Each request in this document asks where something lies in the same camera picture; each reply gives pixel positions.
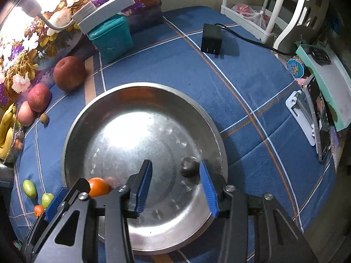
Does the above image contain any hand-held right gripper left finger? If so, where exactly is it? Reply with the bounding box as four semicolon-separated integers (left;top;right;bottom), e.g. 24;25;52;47
36;159;153;263

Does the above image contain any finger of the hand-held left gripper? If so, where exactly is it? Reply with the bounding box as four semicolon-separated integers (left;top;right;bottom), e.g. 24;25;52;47
62;178;91;211
22;188;69;252

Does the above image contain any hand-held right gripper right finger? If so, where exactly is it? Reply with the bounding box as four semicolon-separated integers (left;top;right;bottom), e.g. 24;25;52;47
200;159;319;263

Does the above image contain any green apple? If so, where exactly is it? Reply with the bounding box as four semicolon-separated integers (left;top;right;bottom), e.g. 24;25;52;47
41;192;55;206

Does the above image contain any dark round fruit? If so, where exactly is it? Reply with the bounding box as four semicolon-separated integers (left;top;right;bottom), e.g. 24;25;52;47
179;157;198;178

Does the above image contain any stainless steel bowl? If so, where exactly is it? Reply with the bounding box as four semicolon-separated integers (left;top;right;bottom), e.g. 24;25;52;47
63;82;229;255

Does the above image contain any green plum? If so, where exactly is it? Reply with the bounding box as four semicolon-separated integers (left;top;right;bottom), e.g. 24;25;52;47
23;180;38;198

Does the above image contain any grey metal pot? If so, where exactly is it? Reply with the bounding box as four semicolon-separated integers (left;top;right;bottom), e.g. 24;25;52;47
0;164;15;189

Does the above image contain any bunch of yellow bananas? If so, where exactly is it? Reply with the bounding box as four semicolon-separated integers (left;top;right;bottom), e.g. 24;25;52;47
0;103;17;161

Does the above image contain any pink apple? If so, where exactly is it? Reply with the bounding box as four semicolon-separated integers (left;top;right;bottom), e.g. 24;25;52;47
17;100;37;127

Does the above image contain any large dark red apple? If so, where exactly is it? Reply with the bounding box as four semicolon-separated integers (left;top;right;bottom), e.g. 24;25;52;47
53;56;88;92

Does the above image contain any white tablet stand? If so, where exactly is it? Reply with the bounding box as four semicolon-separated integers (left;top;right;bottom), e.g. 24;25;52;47
285;90;317;146

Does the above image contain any black tablet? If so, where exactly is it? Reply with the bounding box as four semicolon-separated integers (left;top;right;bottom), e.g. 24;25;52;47
302;74;333;162

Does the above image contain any teal plastic container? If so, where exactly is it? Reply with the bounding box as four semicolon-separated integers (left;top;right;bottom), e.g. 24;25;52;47
87;14;134;63

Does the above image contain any blue round packet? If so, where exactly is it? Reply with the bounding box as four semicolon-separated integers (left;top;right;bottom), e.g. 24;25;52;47
286;55;305;80

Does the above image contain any black power adapter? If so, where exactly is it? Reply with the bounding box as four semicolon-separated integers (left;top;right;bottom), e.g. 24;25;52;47
201;23;223;56

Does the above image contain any floral painting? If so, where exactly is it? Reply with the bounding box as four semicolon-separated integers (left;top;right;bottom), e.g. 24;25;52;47
0;0;162;107

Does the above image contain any teal box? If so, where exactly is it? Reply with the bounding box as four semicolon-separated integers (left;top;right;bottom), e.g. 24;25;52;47
295;44;351;132

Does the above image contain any small black device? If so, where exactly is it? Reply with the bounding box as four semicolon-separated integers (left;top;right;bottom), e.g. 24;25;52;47
309;46;332;66

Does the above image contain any white gooseneck desk lamp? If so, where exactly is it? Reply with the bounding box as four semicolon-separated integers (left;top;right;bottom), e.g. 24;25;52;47
15;0;136;33

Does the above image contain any white storage rack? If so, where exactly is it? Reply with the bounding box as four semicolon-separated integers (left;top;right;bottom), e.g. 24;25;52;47
221;0;330;51

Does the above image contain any pink plastic bag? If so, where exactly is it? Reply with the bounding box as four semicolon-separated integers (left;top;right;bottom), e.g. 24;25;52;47
231;4;268;30

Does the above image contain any black power cable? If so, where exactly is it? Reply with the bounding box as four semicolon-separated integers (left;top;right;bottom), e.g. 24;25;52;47
219;23;294;56

